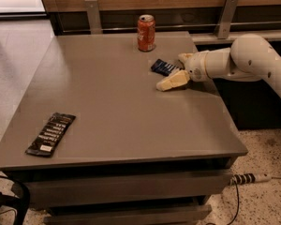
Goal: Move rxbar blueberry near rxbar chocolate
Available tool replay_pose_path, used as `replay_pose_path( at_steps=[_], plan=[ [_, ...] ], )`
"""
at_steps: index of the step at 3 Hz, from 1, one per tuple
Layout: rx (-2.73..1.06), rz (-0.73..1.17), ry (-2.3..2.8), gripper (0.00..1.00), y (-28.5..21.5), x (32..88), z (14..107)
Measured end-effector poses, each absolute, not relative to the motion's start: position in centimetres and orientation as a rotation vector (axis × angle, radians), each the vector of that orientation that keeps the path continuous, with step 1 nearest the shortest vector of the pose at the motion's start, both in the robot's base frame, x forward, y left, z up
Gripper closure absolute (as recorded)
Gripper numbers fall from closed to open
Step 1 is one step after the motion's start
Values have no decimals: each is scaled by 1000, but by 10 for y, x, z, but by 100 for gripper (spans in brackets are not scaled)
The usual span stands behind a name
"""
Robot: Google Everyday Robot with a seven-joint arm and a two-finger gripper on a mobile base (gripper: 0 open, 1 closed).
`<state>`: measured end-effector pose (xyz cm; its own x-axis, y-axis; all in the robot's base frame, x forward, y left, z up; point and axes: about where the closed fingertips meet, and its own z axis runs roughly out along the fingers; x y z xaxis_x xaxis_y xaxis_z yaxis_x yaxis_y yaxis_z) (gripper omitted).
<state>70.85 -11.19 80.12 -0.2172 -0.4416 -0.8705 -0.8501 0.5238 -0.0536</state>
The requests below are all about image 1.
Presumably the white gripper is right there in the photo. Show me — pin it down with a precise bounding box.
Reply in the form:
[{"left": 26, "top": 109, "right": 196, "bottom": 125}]
[{"left": 156, "top": 51, "right": 208, "bottom": 91}]

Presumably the blue rxbar blueberry wrapper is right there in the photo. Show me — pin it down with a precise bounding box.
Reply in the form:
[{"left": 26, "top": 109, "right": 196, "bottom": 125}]
[{"left": 151, "top": 59, "right": 180, "bottom": 76}]

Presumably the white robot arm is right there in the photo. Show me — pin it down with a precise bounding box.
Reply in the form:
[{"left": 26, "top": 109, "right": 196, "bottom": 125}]
[{"left": 156, "top": 34, "right": 281, "bottom": 98}]

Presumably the black rxbar chocolate wrapper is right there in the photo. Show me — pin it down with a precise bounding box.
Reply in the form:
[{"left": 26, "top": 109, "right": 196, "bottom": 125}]
[{"left": 25, "top": 112, "right": 76, "bottom": 158}]

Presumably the orange soda can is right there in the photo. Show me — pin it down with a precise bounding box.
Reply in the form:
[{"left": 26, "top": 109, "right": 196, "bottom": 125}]
[{"left": 138, "top": 14, "right": 155, "bottom": 52}]

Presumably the white power strip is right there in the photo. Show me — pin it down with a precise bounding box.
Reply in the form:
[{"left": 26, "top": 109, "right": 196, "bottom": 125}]
[{"left": 229, "top": 173, "right": 272, "bottom": 186}]

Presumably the grey lower drawer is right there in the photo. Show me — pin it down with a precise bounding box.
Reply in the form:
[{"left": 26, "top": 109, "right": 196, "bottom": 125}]
[{"left": 44, "top": 205, "right": 212, "bottom": 225}]

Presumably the grey drawer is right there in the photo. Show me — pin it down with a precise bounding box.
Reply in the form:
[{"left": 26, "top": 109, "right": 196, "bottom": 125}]
[
  {"left": 44, "top": 205, "right": 212, "bottom": 225},
  {"left": 11, "top": 170, "right": 232, "bottom": 208}
]

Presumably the grey upper drawer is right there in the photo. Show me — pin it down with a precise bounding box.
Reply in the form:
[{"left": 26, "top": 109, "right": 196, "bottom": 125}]
[{"left": 11, "top": 170, "right": 232, "bottom": 208}]

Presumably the black chair part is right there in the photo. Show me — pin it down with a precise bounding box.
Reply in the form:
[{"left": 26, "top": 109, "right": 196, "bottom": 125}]
[{"left": 0, "top": 175, "right": 30, "bottom": 225}]

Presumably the right metal bracket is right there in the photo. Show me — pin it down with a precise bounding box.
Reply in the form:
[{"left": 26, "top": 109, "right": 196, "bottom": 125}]
[{"left": 214, "top": 0, "right": 239, "bottom": 39}]

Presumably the metal bracket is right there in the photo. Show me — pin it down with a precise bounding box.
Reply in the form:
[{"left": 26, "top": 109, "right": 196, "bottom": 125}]
[
  {"left": 84, "top": 0, "right": 102, "bottom": 35},
  {"left": 214, "top": 0, "right": 239, "bottom": 39}
]

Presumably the left metal bracket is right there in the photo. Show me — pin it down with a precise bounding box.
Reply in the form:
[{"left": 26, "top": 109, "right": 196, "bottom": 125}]
[{"left": 84, "top": 0, "right": 102, "bottom": 35}]

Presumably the black power cable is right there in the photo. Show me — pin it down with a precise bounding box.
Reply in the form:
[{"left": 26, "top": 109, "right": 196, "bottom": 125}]
[{"left": 205, "top": 179, "right": 242, "bottom": 225}]

